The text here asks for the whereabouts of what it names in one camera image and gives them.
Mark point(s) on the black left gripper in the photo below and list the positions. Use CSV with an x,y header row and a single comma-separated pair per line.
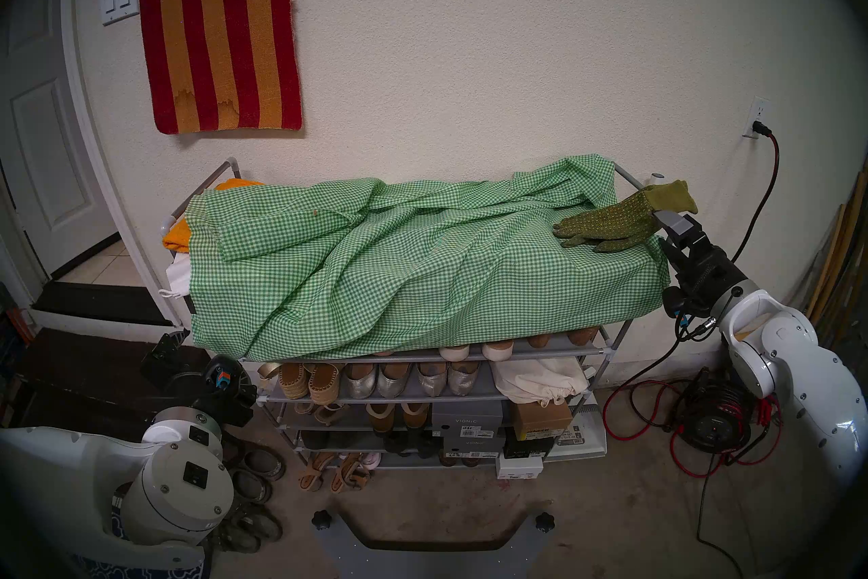
x,y
227,394

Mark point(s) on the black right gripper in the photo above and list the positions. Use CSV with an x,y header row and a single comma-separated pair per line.
x,y
705,282

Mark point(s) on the green dotted work glove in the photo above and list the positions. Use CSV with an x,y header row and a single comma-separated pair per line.
x,y
617,221

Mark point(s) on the green white gingham cloth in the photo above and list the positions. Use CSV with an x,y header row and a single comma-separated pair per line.
x,y
407,265

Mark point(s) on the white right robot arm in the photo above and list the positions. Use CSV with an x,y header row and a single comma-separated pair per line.
x,y
807,367

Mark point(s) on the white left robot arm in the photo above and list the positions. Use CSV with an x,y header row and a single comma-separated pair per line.
x,y
68,483

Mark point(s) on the white folded cloth bag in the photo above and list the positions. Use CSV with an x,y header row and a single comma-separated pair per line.
x,y
178,276

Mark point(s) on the tan espadrille shoe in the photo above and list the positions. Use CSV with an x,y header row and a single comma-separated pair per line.
x,y
324,383
293,381

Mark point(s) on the brown shoe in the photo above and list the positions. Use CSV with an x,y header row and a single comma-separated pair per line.
x,y
539,341
583,336

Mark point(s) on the grey slip-on shoe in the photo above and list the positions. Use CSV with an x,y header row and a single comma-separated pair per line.
x,y
237,538
264,464
261,523
251,487

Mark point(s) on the grey metal shoe rack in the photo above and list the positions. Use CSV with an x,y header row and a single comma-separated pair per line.
x,y
559,351

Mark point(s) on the silver flat shoe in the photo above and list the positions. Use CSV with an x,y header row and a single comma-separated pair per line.
x,y
463,378
431,379
359,381
393,381

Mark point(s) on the white soled shoe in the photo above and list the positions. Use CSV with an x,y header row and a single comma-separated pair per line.
x,y
454,353
497,351

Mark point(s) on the brown cardboard shoe box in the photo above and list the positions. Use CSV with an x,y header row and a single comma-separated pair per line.
x,y
541,420

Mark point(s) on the pink white shoe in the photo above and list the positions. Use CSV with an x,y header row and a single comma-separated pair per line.
x,y
370,459

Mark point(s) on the black shoe box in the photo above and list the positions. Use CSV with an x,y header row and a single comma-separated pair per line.
x,y
525,449

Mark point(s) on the grey Vionic shoe box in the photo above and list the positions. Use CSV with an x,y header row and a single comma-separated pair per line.
x,y
468,418

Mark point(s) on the dark grey shoe box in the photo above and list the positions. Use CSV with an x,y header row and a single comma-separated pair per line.
x,y
475,447

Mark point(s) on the black stair tread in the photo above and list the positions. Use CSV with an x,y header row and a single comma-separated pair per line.
x,y
102,303

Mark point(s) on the dark brown floor mat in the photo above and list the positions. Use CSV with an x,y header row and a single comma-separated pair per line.
x,y
88,367

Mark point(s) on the orange folded towel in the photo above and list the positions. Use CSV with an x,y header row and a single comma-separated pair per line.
x,y
178,236

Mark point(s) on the wooden pole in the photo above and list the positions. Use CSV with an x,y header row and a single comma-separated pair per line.
x,y
834,232
853,211

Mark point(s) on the white flat appliance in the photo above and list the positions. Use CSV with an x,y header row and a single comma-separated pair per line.
x,y
583,435

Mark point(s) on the blue patterned rug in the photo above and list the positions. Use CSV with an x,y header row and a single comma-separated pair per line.
x,y
156,571

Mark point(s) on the tan ankle boot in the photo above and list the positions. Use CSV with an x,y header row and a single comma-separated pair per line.
x,y
414,415
381,418

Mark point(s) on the black base knob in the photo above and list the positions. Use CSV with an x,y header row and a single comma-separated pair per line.
x,y
544,522
322,520

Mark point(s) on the white panel door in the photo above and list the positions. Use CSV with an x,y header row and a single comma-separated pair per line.
x,y
47,143

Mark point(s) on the black shoes pair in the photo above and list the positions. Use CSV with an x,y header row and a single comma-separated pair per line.
x,y
407,442

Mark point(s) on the small white box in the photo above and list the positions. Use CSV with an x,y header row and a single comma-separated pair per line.
x,y
519,468

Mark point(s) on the red yellow striped flag rug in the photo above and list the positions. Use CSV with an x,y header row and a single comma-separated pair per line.
x,y
217,28

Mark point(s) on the white wall outlet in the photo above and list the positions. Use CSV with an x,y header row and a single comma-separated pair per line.
x,y
758,108

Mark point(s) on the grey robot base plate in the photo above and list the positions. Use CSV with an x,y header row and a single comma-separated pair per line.
x,y
434,564

